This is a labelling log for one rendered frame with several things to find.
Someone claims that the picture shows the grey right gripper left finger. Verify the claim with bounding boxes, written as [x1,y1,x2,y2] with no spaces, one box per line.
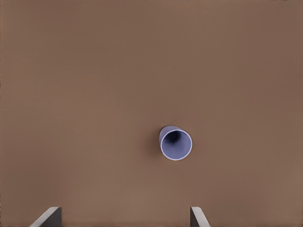
[29,206,62,227]

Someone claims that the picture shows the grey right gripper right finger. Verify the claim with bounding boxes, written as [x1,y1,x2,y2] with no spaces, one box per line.
[190,206,211,227]

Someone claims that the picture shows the blue cup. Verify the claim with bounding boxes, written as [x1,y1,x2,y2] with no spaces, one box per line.
[159,125,193,162]

